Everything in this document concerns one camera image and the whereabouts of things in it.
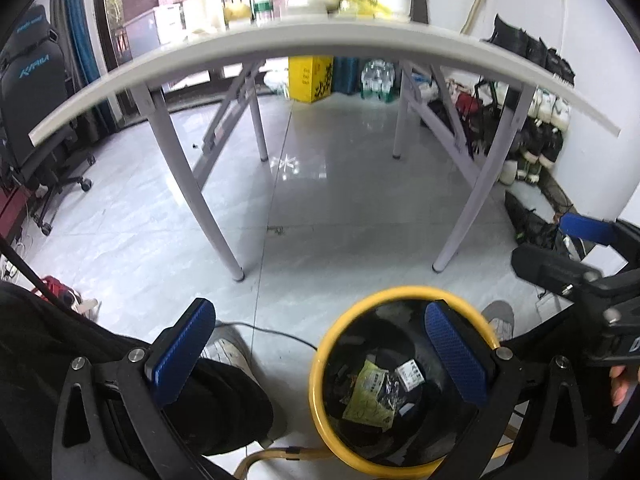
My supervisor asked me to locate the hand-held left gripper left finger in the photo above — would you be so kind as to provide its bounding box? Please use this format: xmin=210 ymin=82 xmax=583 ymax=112
xmin=51 ymin=298 xmax=217 ymax=480

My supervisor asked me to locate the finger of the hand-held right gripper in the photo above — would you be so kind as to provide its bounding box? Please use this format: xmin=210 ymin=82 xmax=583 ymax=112
xmin=511 ymin=244 xmax=604 ymax=302
xmin=559 ymin=212 xmax=640 ymax=252

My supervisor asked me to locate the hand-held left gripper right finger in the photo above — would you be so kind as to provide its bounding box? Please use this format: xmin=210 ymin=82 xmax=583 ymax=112
xmin=424 ymin=300 xmax=592 ymax=480

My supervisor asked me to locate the small white packet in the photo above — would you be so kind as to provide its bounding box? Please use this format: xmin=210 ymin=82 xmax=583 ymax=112
xmin=396 ymin=358 xmax=426 ymax=390

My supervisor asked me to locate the clear plastic wrapper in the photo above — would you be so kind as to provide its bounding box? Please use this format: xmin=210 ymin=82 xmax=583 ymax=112
xmin=380 ymin=375 xmax=416 ymax=411

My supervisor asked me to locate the yellow rimmed black bin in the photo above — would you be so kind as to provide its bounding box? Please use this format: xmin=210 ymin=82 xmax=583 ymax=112
xmin=309 ymin=286 xmax=501 ymax=477

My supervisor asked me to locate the green snack wrapper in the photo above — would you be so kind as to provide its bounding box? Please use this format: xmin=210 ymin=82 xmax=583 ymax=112
xmin=342 ymin=360 xmax=398 ymax=428

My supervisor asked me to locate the person's right hand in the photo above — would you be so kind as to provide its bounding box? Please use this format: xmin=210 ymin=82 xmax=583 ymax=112
xmin=609 ymin=364 xmax=640 ymax=426

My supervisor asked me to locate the black mesh bag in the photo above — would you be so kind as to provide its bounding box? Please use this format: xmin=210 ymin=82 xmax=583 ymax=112
xmin=504 ymin=190 xmax=591 ymax=261

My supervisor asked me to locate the person's left shoe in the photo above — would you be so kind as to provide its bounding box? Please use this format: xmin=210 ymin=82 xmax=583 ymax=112
xmin=200 ymin=327 xmax=261 ymax=386

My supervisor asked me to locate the person's shoe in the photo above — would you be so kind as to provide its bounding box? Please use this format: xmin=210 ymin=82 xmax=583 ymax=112
xmin=200 ymin=327 xmax=261 ymax=386
xmin=481 ymin=300 xmax=516 ymax=343

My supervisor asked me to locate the person's right shoe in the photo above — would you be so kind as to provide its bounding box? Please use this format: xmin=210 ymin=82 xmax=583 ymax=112
xmin=481 ymin=300 xmax=516 ymax=343

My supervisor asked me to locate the person's left leg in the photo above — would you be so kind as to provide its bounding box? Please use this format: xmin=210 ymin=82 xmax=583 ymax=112
xmin=0 ymin=282 xmax=275 ymax=480

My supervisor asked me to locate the red floor object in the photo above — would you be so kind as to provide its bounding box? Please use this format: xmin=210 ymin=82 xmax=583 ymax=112
xmin=37 ymin=275 xmax=81 ymax=311

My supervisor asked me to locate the dark red cabinet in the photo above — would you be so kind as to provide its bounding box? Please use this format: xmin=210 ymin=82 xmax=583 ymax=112
xmin=0 ymin=190 xmax=26 ymax=241

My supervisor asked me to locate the pack of water bottles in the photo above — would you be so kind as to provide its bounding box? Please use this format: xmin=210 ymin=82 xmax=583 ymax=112
xmin=360 ymin=59 xmax=401 ymax=103

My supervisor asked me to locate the black gaming chair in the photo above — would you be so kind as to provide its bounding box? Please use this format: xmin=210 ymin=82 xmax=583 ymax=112
xmin=0 ymin=4 xmax=96 ymax=236

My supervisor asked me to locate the blue curtain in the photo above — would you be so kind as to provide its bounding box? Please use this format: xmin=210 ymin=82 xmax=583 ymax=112
xmin=320 ymin=0 xmax=362 ymax=96
xmin=50 ymin=0 xmax=116 ymax=131

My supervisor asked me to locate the white plastic bag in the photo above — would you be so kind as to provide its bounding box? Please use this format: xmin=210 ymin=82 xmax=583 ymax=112
xmin=262 ymin=70 xmax=292 ymax=101

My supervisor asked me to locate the yellow box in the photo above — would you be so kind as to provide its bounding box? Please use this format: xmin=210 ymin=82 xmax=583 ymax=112
xmin=288 ymin=55 xmax=335 ymax=104

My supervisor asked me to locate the white box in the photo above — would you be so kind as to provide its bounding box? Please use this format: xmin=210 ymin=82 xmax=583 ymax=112
xmin=152 ymin=5 xmax=183 ymax=36

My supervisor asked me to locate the white folding table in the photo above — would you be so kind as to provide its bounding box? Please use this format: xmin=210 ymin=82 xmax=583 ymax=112
xmin=29 ymin=15 xmax=622 ymax=283

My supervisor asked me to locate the translucent white container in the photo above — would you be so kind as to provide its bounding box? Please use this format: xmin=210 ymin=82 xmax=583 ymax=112
xmin=182 ymin=0 xmax=226 ymax=31

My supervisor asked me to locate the small yellow object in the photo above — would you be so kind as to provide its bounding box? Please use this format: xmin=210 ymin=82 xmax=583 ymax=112
xmin=224 ymin=2 xmax=252 ymax=26

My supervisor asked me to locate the grey floor cable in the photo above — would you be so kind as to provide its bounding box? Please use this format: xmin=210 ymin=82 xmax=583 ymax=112
xmin=215 ymin=321 xmax=321 ymax=351

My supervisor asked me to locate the yellow hose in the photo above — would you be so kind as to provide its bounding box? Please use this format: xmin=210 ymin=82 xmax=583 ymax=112
xmin=235 ymin=446 xmax=326 ymax=480

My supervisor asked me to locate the thin black cable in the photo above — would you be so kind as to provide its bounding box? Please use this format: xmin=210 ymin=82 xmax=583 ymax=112
xmin=0 ymin=237 xmax=71 ymax=313

